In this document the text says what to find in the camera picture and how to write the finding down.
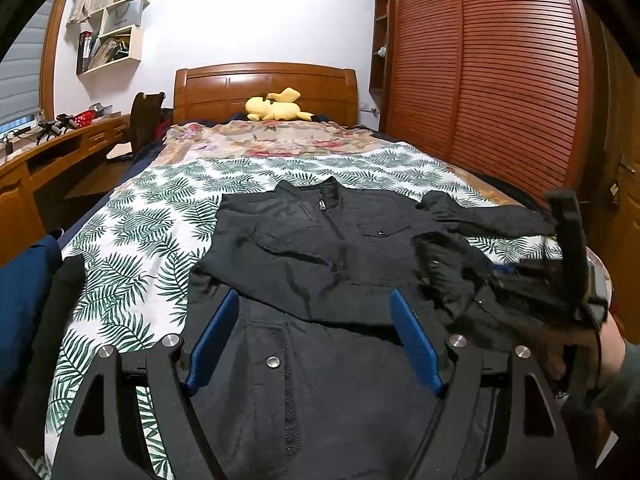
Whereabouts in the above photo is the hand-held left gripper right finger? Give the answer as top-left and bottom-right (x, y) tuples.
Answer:
(389, 288), (576, 480)

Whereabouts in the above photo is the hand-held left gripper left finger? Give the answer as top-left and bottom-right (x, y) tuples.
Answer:
(52, 287), (241, 480)

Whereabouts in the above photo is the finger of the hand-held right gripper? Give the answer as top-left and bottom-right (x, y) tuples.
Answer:
(487, 257), (526, 281)

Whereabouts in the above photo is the black jacket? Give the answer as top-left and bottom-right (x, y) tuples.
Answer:
(184, 177), (608, 480)

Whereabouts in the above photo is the person's right hand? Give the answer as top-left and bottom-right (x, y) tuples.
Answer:
(530, 317), (627, 397)

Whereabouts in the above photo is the wooden door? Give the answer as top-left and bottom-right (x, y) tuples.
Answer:
(597, 25), (640, 281)

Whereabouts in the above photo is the leaf print blanket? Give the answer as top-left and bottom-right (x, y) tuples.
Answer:
(44, 147), (566, 480)

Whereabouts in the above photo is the folded black cloth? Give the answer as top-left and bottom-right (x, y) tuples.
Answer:
(25, 254), (87, 456)

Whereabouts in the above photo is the wooden louvered wardrobe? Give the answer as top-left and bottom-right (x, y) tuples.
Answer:
(377, 0), (606, 211)

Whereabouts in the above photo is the floral blanket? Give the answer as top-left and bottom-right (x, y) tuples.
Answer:
(150, 121), (416, 168)

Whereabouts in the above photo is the narrow open wooden shelf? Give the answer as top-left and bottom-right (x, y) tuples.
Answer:
(369, 0), (391, 111)

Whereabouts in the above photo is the dark brown chair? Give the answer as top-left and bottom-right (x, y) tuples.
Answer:
(107, 91), (167, 162)

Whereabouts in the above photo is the yellow plush toy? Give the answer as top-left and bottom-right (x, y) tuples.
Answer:
(244, 87), (316, 123)

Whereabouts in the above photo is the wooden desk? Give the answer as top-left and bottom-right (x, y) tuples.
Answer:
(0, 112), (133, 267)

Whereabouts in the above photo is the wooden bed headboard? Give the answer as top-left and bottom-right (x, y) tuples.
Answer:
(173, 62), (361, 128)

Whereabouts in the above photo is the black tripod device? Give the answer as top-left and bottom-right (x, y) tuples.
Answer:
(36, 114), (76, 144)

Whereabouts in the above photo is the row of binders and books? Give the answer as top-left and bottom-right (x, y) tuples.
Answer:
(76, 30), (132, 73)

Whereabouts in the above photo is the grey window blind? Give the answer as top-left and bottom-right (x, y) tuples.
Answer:
(0, 0), (56, 133)

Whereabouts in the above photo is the white paper bag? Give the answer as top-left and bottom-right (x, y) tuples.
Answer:
(101, 0), (143, 36)

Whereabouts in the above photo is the white wall shelf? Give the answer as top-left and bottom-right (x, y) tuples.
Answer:
(65, 0), (151, 76)

